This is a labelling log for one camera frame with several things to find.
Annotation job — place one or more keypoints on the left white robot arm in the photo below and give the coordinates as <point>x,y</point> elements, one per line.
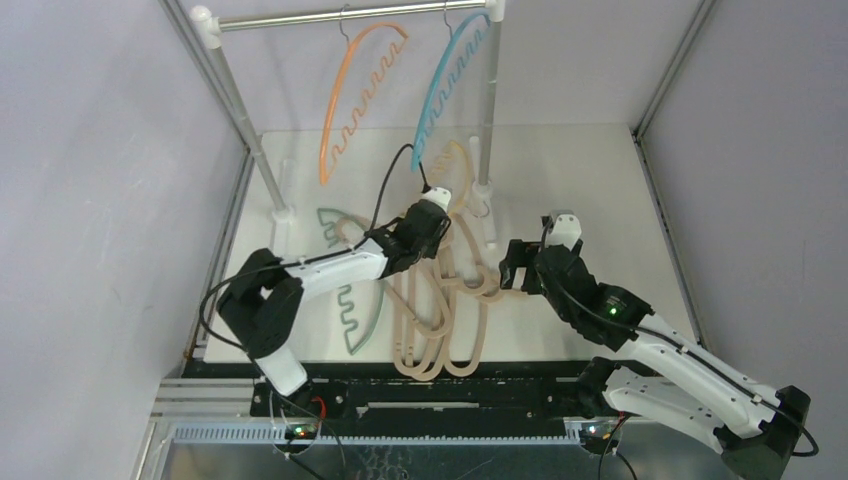
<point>261,302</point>

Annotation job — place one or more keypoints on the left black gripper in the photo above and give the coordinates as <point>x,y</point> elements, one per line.
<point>431,252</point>

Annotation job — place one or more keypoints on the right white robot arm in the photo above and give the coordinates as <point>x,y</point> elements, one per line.
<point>752,426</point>

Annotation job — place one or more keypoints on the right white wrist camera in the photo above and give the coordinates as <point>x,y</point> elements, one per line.
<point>561,227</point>

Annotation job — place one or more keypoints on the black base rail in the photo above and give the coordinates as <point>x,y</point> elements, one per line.
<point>498,400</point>

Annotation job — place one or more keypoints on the white clothes rack frame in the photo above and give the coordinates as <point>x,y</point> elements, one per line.
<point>210,28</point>

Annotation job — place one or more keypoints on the yellow wire hanger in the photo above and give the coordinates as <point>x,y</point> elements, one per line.
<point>452,169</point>

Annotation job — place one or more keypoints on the beige plastic hanger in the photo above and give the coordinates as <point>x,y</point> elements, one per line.
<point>485,286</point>
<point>470,317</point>
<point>418,344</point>

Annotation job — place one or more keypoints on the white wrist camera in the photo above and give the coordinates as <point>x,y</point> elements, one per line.
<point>438,196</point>
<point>561,227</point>

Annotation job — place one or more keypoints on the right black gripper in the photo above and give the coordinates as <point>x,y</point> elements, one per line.
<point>523,263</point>

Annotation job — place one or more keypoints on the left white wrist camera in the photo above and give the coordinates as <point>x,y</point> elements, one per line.
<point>438,196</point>

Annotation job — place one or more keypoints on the blue wire hanger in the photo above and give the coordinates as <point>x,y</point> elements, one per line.
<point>465,41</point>

